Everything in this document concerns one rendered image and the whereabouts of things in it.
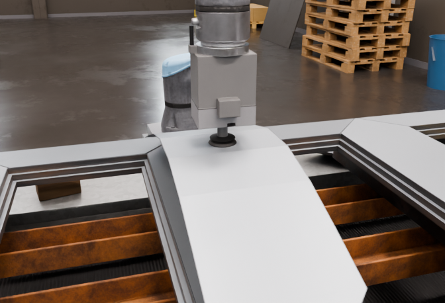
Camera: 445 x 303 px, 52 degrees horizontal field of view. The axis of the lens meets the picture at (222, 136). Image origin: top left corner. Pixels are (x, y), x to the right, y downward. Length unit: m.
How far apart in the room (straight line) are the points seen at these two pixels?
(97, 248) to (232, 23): 0.52
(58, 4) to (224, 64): 11.45
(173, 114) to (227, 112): 0.77
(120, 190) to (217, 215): 0.65
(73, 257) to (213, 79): 0.47
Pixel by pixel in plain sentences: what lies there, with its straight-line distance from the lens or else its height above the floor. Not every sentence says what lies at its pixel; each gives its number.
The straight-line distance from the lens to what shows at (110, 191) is 1.20.
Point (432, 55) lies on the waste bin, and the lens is 5.21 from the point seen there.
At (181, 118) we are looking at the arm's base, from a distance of 1.38.
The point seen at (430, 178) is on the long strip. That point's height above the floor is 0.85.
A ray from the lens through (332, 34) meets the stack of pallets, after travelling 6.04.
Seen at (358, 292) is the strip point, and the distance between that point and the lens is 0.55.
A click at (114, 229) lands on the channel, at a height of 0.70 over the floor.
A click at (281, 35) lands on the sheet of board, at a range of 7.46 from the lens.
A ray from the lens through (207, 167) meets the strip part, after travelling 0.63.
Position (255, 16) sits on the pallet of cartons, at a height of 0.22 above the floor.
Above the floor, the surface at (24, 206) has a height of 0.68.
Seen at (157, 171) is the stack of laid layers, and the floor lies 0.85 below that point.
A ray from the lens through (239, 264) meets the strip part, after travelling 0.53.
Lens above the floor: 1.22
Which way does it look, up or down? 21 degrees down
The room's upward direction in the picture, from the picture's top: straight up
